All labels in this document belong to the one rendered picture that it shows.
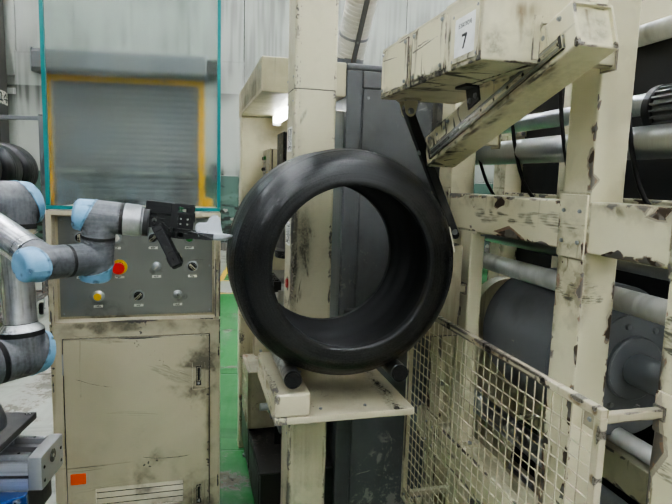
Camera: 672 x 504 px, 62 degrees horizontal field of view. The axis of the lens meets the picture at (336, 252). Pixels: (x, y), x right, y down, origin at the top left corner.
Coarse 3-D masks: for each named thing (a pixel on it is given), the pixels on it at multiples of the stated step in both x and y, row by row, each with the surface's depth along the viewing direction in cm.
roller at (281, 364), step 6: (276, 360) 148; (282, 360) 145; (282, 366) 142; (288, 366) 140; (294, 366) 140; (282, 372) 139; (288, 372) 136; (294, 372) 136; (282, 378) 138; (288, 378) 135; (294, 378) 136; (300, 378) 136; (288, 384) 136; (294, 384) 136; (300, 384) 137
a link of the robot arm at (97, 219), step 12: (84, 204) 126; (96, 204) 127; (108, 204) 128; (120, 204) 129; (72, 216) 125; (84, 216) 125; (96, 216) 126; (108, 216) 127; (120, 216) 127; (84, 228) 127; (96, 228) 127; (108, 228) 128; (120, 228) 128
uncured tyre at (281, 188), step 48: (288, 192) 128; (384, 192) 162; (240, 240) 130; (432, 240) 138; (240, 288) 131; (384, 288) 167; (432, 288) 140; (288, 336) 132; (336, 336) 164; (384, 336) 141
